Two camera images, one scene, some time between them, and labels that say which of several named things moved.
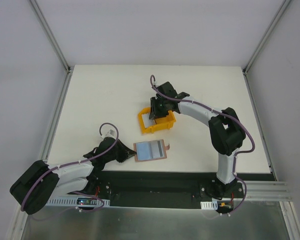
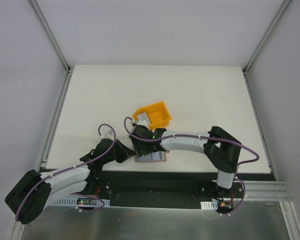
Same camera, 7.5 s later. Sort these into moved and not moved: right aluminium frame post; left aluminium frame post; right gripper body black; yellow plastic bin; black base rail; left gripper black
Moved: right gripper body black; yellow plastic bin
Not moved: right aluminium frame post; left gripper black; black base rail; left aluminium frame post
